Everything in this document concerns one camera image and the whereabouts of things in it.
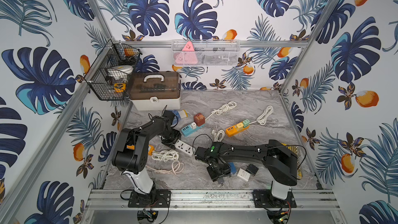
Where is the white USB socket strip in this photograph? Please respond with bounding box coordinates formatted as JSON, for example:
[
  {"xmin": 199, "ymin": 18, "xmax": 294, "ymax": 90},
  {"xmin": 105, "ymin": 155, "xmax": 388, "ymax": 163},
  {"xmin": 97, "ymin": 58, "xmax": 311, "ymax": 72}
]
[{"xmin": 174, "ymin": 140, "xmax": 194, "ymax": 156}]

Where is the teal USB socket strip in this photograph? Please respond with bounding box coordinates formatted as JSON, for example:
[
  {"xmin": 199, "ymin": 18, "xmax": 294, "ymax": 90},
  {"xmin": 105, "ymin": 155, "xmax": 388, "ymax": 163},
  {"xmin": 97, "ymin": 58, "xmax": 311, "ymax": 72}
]
[{"xmin": 181, "ymin": 124, "xmax": 205, "ymax": 137}]

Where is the orange power strip front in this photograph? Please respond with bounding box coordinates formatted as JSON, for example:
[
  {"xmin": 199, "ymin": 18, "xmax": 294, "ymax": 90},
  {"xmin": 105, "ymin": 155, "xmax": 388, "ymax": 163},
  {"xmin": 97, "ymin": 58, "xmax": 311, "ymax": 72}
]
[{"xmin": 126, "ymin": 145, "xmax": 154, "ymax": 156}]

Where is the orange power strip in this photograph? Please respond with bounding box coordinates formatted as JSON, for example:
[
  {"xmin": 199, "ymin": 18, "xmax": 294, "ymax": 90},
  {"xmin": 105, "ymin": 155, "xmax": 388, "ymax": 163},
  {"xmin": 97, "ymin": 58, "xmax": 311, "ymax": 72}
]
[
  {"xmin": 126, "ymin": 145, "xmax": 154, "ymax": 156},
  {"xmin": 226, "ymin": 125, "xmax": 250, "ymax": 137}
]

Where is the white plug adapter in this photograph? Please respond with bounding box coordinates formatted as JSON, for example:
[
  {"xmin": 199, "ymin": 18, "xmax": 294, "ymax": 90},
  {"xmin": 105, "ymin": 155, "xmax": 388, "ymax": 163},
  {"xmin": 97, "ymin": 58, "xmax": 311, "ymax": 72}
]
[{"xmin": 237, "ymin": 168, "xmax": 251, "ymax": 182}]

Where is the black plug adapter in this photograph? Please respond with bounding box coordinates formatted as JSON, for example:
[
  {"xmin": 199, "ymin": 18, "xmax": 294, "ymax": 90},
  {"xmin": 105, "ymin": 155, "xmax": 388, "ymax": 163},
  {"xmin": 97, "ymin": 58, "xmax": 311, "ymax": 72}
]
[{"xmin": 245, "ymin": 164, "xmax": 259, "ymax": 176}]

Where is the red cube socket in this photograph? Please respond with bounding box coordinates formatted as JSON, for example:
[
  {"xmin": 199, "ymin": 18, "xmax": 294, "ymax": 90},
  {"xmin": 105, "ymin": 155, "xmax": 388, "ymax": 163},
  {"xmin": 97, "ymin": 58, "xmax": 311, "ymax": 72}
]
[{"xmin": 193, "ymin": 113, "xmax": 206, "ymax": 127}]

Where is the blue cube socket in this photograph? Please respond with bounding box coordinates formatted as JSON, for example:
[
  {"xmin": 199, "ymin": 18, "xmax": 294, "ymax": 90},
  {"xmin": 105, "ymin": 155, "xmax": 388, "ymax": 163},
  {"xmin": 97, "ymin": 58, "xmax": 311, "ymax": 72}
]
[{"xmin": 228, "ymin": 162, "xmax": 236, "ymax": 175}]

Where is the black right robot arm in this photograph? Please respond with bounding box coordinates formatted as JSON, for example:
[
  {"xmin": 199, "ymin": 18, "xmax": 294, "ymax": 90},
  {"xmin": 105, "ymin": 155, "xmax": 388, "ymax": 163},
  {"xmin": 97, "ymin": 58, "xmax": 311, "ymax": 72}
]
[{"xmin": 195, "ymin": 140, "xmax": 299, "ymax": 200}]

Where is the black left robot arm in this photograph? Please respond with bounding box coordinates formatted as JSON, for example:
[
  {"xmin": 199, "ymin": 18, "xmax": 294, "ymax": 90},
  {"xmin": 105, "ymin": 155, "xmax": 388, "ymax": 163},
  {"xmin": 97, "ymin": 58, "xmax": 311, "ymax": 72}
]
[{"xmin": 112, "ymin": 110, "xmax": 181, "ymax": 195}]

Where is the yellow plug adapter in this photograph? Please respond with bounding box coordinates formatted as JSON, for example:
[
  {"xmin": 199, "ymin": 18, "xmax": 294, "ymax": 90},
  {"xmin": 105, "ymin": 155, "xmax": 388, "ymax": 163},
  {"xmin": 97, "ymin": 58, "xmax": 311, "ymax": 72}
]
[{"xmin": 236, "ymin": 122, "xmax": 244, "ymax": 130}]

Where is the green plug adapter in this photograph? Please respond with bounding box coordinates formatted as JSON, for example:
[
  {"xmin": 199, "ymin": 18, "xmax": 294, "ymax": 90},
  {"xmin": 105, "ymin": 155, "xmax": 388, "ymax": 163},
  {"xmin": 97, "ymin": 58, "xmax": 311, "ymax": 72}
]
[{"xmin": 242, "ymin": 119, "xmax": 250, "ymax": 128}]

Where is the blue work glove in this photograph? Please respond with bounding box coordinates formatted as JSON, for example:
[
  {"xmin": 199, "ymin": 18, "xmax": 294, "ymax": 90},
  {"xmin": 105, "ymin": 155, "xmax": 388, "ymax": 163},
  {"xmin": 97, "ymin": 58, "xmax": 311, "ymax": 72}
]
[{"xmin": 172, "ymin": 110, "xmax": 188, "ymax": 119}]

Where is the brown lid storage box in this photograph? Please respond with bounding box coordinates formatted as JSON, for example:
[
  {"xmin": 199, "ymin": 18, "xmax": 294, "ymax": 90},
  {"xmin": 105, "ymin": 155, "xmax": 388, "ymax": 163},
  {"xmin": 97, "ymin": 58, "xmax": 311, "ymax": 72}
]
[{"xmin": 127, "ymin": 72, "xmax": 181, "ymax": 111}]

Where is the pink triangle item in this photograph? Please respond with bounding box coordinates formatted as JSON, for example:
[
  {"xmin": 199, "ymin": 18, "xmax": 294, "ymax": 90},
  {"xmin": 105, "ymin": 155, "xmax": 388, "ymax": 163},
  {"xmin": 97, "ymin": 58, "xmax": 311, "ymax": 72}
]
[{"xmin": 174, "ymin": 41, "xmax": 198, "ymax": 66}]

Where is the white coiled cable front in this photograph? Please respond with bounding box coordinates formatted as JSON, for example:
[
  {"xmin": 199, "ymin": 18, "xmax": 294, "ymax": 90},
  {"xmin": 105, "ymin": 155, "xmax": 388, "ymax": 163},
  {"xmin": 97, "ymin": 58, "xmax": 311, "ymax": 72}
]
[{"xmin": 151, "ymin": 149, "xmax": 180, "ymax": 163}]

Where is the white coiled cable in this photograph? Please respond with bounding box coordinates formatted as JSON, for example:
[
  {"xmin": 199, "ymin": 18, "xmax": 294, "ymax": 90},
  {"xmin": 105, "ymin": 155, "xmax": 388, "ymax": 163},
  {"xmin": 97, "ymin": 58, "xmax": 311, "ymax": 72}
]
[
  {"xmin": 151, "ymin": 149, "xmax": 180, "ymax": 163},
  {"xmin": 212, "ymin": 130, "xmax": 226, "ymax": 143},
  {"xmin": 248, "ymin": 105, "xmax": 275, "ymax": 126},
  {"xmin": 205, "ymin": 101, "xmax": 238, "ymax": 121}
]

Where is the white coiled cable middle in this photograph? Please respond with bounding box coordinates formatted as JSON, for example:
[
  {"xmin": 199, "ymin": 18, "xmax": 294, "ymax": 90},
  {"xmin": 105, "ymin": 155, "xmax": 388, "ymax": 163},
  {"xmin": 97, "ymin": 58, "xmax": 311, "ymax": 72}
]
[{"xmin": 212, "ymin": 130, "xmax": 226, "ymax": 143}]

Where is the pink socket cable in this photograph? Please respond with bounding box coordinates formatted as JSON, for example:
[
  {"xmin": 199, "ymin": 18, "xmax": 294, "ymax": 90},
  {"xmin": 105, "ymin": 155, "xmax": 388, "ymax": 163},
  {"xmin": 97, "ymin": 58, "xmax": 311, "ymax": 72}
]
[{"xmin": 146, "ymin": 161, "xmax": 185, "ymax": 175}]

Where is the white coiled cable rear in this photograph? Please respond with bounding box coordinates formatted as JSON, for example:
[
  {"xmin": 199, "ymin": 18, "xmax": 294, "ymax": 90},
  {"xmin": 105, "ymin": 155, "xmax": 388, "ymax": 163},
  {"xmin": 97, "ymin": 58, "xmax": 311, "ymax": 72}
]
[{"xmin": 205, "ymin": 101, "xmax": 238, "ymax": 121}]

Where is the white coiled cable right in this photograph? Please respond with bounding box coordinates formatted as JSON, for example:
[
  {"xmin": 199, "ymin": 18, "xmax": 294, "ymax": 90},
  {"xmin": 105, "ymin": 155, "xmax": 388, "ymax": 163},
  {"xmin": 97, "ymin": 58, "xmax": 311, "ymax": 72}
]
[{"xmin": 248, "ymin": 105, "xmax": 275, "ymax": 126}]

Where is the black wire basket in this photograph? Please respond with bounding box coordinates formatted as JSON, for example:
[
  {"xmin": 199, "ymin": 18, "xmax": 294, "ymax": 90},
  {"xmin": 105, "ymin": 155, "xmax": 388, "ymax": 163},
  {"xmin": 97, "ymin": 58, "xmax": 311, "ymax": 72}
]
[{"xmin": 84, "ymin": 40, "xmax": 142, "ymax": 101}]

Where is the white mesh wall shelf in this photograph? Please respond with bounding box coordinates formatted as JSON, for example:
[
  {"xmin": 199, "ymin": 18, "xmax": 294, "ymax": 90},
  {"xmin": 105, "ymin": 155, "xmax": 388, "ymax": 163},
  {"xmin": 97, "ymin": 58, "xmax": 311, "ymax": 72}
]
[{"xmin": 171, "ymin": 40, "xmax": 240, "ymax": 66}]

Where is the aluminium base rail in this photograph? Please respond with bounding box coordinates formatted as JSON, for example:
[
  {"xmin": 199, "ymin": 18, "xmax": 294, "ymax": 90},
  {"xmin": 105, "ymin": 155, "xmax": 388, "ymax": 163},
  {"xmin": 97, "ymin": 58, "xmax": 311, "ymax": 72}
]
[{"xmin": 86, "ymin": 190, "xmax": 341, "ymax": 211}]

